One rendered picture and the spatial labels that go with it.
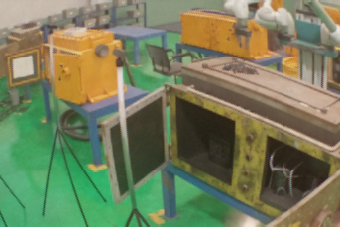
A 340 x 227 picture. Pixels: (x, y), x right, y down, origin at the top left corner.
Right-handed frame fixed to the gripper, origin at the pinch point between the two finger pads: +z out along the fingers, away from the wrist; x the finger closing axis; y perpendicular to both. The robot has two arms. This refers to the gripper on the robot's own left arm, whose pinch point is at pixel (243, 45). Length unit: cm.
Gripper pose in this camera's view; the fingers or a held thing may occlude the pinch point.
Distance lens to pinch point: 278.9
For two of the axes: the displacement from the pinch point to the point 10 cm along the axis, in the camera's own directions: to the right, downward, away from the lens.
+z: 0.3, 9.2, 4.0
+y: 7.8, -2.7, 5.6
